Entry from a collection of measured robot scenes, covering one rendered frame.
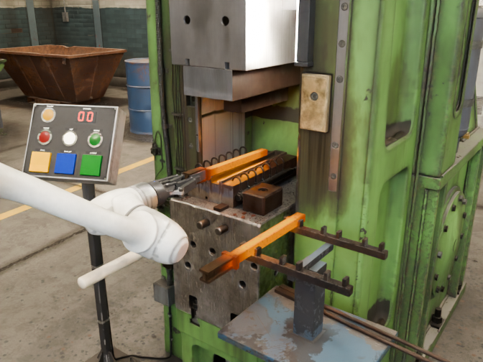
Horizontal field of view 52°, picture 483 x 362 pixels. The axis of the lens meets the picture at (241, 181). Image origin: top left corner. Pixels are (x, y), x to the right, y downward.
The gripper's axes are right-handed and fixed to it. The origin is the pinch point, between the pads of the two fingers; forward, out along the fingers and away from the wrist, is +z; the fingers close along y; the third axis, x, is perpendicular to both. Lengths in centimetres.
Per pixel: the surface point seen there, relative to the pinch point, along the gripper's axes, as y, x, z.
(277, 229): 35.0, -5.9, -7.2
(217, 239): 5.4, -22.1, 3.5
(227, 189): 5.2, -6.2, 9.7
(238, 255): 35.3, -5.7, -24.9
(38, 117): -69, 12, -8
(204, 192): -4.7, -9.5, 9.6
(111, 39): -689, -19, 544
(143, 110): -353, -77, 305
